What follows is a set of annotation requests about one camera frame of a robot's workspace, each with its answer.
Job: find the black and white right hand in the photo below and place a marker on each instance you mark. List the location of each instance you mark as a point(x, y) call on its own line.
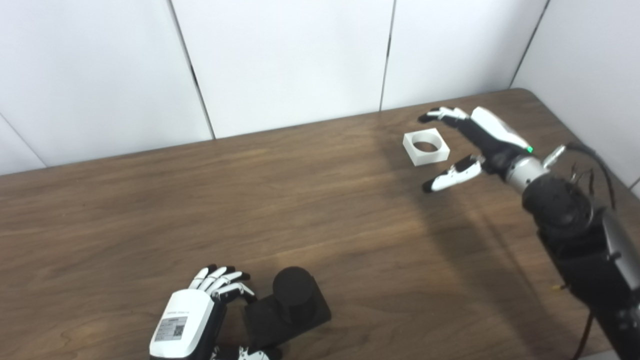
point(492, 135)

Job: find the black peg with square base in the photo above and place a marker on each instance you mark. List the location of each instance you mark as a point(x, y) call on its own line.
point(292, 295)

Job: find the small yellow connector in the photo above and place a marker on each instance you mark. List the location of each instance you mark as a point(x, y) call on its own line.
point(559, 287)

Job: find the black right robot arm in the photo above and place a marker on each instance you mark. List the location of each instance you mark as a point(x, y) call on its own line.
point(580, 240)

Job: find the black and white left hand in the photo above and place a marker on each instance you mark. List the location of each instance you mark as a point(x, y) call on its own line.
point(182, 320)

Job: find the white square piece with hole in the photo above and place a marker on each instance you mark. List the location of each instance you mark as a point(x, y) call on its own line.
point(430, 157)

